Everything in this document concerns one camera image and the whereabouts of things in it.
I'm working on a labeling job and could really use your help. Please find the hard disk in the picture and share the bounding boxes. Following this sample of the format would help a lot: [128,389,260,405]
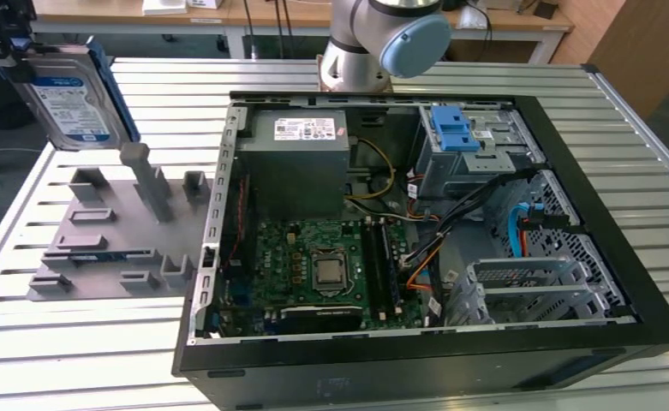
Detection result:
[12,36,142,152]

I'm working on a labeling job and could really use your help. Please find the blue data wire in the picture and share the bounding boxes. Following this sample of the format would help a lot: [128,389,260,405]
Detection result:
[505,203,547,261]

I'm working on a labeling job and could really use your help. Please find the empty blue disk carrier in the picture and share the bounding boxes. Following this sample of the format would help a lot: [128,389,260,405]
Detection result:
[430,104,482,152]

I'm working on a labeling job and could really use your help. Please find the silver disk bay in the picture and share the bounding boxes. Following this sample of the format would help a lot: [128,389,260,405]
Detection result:
[444,255,625,326]

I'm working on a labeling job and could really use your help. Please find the grey parts rack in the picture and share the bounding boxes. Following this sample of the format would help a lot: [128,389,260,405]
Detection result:
[27,143,216,303]

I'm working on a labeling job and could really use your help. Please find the silver power supply unit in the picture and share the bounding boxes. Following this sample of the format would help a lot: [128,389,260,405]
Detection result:
[235,109,351,222]

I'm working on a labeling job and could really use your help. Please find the black case fan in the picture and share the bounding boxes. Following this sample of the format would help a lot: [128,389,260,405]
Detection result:
[222,220,259,286]

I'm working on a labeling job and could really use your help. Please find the green motherboard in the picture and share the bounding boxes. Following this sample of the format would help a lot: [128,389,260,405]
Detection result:
[219,216,427,337]

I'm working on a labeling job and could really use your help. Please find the CPU socket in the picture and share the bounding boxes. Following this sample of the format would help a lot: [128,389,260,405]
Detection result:
[308,247,351,297]

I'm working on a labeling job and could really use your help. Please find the silver CPU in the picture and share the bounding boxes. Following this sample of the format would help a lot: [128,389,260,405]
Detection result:
[315,259,344,285]

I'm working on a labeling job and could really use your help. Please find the white paper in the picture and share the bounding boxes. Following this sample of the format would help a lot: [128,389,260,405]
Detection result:
[458,7,493,32]

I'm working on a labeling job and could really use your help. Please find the black graphics card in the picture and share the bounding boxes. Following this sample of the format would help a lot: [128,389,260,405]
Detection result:
[278,302,364,335]

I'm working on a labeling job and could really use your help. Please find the RAM stick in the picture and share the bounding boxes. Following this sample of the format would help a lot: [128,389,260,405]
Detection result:
[379,220,404,317]

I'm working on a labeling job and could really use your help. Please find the silver drive cage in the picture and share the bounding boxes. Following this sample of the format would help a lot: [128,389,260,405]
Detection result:
[411,102,547,201]

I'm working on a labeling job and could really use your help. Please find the small black box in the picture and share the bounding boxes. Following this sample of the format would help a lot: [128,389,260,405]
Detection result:
[531,1,562,21]

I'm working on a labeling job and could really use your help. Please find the black PC case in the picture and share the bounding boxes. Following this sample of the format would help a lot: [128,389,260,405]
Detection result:
[171,90,669,411]

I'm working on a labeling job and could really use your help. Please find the wooden cabinet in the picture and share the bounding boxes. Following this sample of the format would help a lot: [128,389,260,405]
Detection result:
[550,0,669,122]

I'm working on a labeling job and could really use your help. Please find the yellow wire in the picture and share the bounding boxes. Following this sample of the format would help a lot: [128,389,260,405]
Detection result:
[344,136,398,200]

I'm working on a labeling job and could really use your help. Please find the black wire bundle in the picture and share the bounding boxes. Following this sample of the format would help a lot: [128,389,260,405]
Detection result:
[431,169,541,258]

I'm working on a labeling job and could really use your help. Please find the orange wire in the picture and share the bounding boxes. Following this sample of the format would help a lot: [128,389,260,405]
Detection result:
[404,241,443,293]

